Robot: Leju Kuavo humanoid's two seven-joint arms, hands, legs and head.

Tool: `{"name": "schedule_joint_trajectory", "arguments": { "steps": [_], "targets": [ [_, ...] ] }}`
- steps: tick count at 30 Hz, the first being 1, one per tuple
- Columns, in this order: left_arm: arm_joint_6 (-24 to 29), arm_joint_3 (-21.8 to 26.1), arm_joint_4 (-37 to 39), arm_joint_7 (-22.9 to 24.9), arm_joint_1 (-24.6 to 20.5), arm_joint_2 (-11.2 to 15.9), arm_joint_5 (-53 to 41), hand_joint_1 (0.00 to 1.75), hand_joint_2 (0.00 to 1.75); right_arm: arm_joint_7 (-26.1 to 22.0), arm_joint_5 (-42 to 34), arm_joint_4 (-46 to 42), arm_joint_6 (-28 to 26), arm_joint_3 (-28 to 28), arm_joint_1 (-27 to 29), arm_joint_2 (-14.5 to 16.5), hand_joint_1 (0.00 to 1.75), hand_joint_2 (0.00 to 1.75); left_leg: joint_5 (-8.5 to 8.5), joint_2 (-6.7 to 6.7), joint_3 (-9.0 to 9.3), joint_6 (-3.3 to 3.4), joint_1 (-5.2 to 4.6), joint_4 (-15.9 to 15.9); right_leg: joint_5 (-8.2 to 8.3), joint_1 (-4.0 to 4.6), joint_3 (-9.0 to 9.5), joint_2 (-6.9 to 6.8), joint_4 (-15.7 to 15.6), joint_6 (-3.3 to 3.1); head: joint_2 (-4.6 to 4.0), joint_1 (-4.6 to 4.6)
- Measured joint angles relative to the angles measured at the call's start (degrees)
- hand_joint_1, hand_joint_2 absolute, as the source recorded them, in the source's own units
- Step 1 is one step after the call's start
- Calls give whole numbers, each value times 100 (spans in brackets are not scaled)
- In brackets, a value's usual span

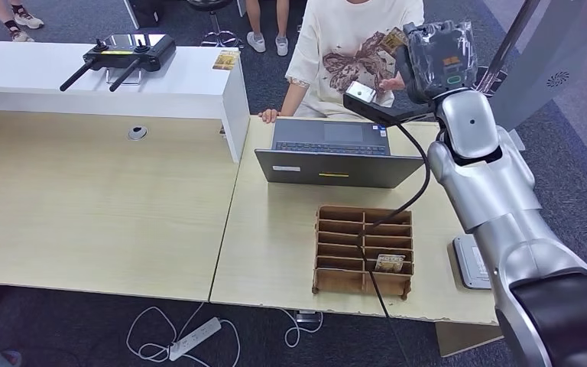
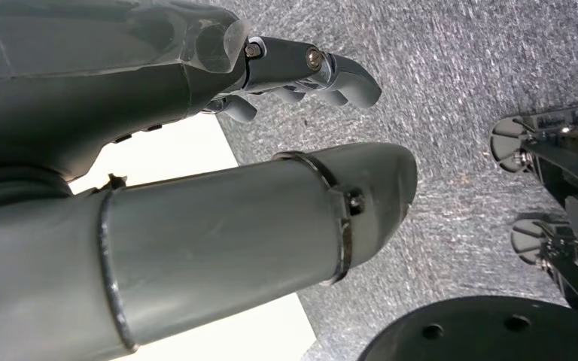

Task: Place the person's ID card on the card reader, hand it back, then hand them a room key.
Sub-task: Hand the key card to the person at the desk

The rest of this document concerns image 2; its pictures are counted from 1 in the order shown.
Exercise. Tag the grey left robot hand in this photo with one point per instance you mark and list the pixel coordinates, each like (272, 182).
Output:
(69, 99)

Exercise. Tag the black round plate with holes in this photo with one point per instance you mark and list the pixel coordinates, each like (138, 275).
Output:
(473, 344)

